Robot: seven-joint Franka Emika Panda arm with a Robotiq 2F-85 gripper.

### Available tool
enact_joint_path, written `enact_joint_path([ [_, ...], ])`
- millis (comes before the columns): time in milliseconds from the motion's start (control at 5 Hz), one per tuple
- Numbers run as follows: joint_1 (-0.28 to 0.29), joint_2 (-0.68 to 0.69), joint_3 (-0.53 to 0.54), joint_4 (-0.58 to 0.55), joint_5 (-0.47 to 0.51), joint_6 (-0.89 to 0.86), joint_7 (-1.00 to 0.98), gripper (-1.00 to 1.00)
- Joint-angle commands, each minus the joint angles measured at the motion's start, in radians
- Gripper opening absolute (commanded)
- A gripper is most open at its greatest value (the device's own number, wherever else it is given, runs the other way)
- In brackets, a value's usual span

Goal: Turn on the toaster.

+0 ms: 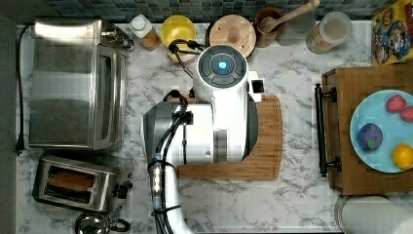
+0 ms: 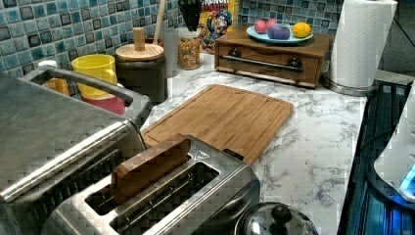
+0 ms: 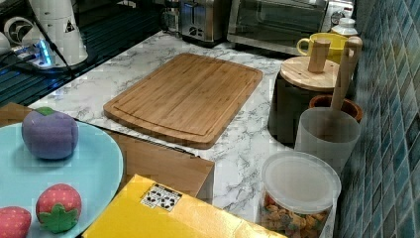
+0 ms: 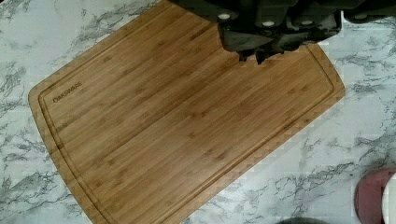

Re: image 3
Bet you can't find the light blue plate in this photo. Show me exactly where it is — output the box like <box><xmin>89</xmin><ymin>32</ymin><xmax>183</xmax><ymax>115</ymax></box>
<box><xmin>0</xmin><ymin>123</ymin><xmax>123</xmax><ymax>238</ymax></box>

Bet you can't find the clear jar of cereal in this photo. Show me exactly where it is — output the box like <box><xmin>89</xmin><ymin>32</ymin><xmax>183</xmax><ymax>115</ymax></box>
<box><xmin>258</xmin><ymin>151</ymin><xmax>341</xmax><ymax>238</ymax></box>

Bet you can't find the translucent plastic utensil cup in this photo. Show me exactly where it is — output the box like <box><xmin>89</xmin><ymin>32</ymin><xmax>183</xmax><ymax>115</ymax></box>
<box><xmin>294</xmin><ymin>107</ymin><xmax>361</xmax><ymax>175</ymax></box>

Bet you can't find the red plush strawberry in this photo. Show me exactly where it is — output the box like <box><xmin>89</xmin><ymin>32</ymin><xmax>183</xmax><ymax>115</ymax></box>
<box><xmin>36</xmin><ymin>183</ymin><xmax>82</xmax><ymax>234</ymax></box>
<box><xmin>0</xmin><ymin>206</ymin><xmax>32</xmax><ymax>238</ymax></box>

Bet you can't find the brown ceramic pot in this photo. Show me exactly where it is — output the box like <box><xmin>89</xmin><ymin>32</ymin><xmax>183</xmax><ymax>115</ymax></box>
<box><xmin>309</xmin><ymin>94</ymin><xmax>364</xmax><ymax>123</ymax></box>

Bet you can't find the purple plush fruit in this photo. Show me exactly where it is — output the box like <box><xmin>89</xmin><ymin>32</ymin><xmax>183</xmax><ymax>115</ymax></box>
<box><xmin>22</xmin><ymin>107</ymin><xmax>78</xmax><ymax>160</ymax></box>

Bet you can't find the silver two-slot toaster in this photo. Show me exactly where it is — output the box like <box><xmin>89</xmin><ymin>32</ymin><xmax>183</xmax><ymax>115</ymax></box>
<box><xmin>180</xmin><ymin>0</ymin><xmax>232</xmax><ymax>45</ymax></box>

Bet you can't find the bamboo cutting board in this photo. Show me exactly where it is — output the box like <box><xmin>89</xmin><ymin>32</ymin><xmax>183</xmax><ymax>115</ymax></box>
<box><xmin>103</xmin><ymin>54</ymin><xmax>263</xmax><ymax>149</ymax></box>

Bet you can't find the white lidded jar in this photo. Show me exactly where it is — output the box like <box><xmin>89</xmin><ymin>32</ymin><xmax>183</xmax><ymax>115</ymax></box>
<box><xmin>331</xmin><ymin>18</ymin><xmax>358</xmax><ymax>37</ymax></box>

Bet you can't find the wooden spoon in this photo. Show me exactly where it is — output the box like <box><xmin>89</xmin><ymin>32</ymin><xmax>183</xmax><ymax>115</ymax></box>
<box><xmin>331</xmin><ymin>37</ymin><xmax>363</xmax><ymax>111</ymax></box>

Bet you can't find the dark canister with wooden lid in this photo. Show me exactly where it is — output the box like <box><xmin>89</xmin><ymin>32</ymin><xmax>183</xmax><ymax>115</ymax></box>
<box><xmin>267</xmin><ymin>39</ymin><xmax>339</xmax><ymax>146</ymax></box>

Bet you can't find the yellow ceramic mug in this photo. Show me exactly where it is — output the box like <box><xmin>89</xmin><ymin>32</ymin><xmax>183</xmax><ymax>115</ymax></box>
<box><xmin>296</xmin><ymin>33</ymin><xmax>347</xmax><ymax>63</ymax></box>

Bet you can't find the stainless toaster oven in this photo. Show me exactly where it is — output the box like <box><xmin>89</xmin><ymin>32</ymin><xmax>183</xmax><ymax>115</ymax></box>
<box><xmin>227</xmin><ymin>0</ymin><xmax>355</xmax><ymax>56</ymax></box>

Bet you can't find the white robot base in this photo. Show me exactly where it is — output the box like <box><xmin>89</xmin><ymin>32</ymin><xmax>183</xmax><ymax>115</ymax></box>
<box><xmin>3</xmin><ymin>0</ymin><xmax>88</xmax><ymax>69</ymax></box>

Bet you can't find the yellow cardboard box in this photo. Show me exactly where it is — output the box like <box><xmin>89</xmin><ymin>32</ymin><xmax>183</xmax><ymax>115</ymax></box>
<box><xmin>82</xmin><ymin>176</ymin><xmax>286</xmax><ymax>238</ymax></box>

